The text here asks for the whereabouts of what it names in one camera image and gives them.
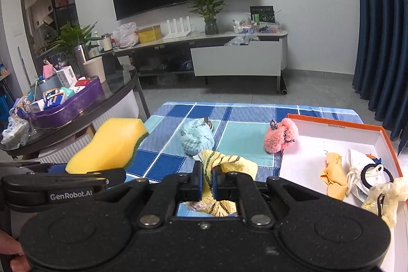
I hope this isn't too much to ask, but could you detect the white plastic bag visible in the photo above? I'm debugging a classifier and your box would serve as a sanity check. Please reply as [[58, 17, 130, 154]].
[[112, 22, 140, 48]]

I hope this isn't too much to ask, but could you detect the white box with orange rim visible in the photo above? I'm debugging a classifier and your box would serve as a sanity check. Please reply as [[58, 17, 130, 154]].
[[278, 113, 408, 272]]

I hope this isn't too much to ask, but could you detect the white router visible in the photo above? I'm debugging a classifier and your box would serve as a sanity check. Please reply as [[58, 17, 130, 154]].
[[163, 17, 192, 40]]

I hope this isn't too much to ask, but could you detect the steel tumbler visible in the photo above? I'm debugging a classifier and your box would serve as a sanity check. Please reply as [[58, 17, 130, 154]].
[[73, 44, 92, 67]]

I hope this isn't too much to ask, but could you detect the yellow box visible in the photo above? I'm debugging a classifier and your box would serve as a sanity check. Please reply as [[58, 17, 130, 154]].
[[137, 25, 162, 43]]

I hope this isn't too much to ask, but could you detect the black green box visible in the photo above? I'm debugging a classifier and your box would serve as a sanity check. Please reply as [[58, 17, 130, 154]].
[[249, 6, 275, 25]]

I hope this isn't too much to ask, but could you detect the green plant in glass vase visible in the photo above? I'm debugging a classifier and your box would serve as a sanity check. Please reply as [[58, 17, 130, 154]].
[[187, 0, 229, 36]]

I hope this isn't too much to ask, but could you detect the yellow sponge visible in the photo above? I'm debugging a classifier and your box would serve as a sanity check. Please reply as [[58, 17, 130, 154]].
[[65, 118, 149, 174]]

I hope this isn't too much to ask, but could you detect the teal fluffy knit ball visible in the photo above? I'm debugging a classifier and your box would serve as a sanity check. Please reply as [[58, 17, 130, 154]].
[[180, 118, 215, 159]]

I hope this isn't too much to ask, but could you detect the white television cabinet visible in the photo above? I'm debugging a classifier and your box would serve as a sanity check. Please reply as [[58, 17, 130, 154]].
[[113, 29, 289, 94]]

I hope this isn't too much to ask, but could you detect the blue packet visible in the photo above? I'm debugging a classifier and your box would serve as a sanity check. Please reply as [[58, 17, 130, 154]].
[[43, 88, 68, 110]]

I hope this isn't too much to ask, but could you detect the leafy green potted plant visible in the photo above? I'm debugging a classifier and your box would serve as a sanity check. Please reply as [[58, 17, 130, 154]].
[[52, 21, 101, 59]]

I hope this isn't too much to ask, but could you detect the red white box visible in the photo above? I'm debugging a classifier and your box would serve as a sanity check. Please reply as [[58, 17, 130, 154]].
[[73, 76, 90, 94]]

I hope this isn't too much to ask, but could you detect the person's left hand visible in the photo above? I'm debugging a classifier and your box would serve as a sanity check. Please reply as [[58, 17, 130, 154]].
[[0, 220, 32, 272]]

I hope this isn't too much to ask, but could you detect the purple tin box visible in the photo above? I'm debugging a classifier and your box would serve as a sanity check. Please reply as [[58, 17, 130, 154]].
[[17, 75, 106, 129]]

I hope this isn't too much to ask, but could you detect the blue checkered blanket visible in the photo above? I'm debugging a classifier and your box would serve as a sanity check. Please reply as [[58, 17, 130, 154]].
[[125, 101, 364, 218]]

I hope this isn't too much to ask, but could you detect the white face mask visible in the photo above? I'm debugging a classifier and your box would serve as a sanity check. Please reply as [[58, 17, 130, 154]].
[[346, 148, 394, 198]]

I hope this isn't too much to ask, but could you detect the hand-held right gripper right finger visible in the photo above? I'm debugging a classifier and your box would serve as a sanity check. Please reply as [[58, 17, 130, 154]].
[[212, 164, 307, 227]]

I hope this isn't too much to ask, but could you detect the pink fluffy plush toy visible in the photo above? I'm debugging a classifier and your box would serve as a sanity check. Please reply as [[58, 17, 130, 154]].
[[263, 118, 300, 153]]

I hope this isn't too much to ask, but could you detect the black round table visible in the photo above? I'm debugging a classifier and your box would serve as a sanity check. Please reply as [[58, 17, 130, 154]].
[[0, 63, 150, 160]]

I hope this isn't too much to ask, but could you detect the yellow sheer scrunchie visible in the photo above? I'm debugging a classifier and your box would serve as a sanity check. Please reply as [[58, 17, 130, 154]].
[[360, 163, 408, 230]]

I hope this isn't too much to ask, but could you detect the white jar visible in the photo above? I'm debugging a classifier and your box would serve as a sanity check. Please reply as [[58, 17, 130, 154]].
[[100, 33, 113, 52]]

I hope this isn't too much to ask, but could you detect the white carton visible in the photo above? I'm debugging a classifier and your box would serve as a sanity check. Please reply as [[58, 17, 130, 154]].
[[54, 66, 78, 87]]

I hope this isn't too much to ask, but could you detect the orange yellow cloth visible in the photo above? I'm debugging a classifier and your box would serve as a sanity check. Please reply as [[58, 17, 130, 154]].
[[319, 152, 349, 199]]

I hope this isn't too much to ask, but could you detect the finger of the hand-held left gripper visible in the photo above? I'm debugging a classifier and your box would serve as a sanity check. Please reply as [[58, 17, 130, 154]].
[[48, 167, 127, 186], [0, 161, 70, 176]]

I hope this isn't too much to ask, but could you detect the crumpled clear plastic bag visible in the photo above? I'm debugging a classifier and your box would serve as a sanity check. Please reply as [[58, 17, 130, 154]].
[[1, 98, 37, 145]]

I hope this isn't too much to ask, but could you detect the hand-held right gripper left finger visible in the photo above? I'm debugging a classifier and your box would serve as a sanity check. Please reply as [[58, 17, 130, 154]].
[[119, 160, 205, 227]]

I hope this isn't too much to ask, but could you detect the black stand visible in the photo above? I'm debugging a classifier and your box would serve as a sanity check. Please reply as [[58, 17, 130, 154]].
[[103, 55, 123, 75]]

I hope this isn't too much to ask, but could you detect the clear tray of small items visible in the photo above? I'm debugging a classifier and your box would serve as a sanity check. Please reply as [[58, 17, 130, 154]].
[[232, 18, 282, 35]]

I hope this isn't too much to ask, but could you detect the yellow striped towel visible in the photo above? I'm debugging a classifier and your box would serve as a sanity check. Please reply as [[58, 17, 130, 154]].
[[186, 149, 258, 217]]

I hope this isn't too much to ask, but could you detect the dark blue curtain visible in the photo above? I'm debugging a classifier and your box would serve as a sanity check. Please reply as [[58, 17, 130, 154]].
[[350, 0, 408, 142]]

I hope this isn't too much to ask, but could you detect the white paper cup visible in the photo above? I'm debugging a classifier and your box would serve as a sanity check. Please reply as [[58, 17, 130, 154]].
[[82, 56, 107, 84]]

